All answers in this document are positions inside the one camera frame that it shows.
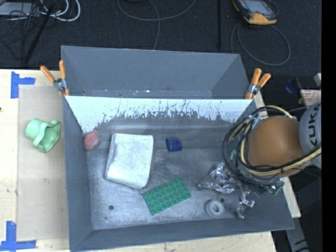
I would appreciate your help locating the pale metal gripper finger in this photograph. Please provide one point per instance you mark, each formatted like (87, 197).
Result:
(245, 201)
(220, 178)

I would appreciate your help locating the dark blue small cup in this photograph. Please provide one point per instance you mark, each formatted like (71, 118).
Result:
(173, 144)

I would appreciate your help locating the light green plastic cup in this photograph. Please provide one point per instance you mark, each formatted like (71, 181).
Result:
(43, 135)

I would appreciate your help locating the brown cardboard board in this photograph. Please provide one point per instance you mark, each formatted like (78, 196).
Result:
(39, 182)

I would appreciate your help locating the white cloth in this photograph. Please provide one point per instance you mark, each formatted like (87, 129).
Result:
(130, 160)

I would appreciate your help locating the grey metal bin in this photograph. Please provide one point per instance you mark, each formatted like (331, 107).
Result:
(126, 209)

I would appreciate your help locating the pink toy fruit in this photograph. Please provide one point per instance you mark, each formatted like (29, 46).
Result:
(91, 140)

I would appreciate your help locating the dark green flat block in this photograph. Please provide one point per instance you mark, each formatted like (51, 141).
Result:
(166, 196)

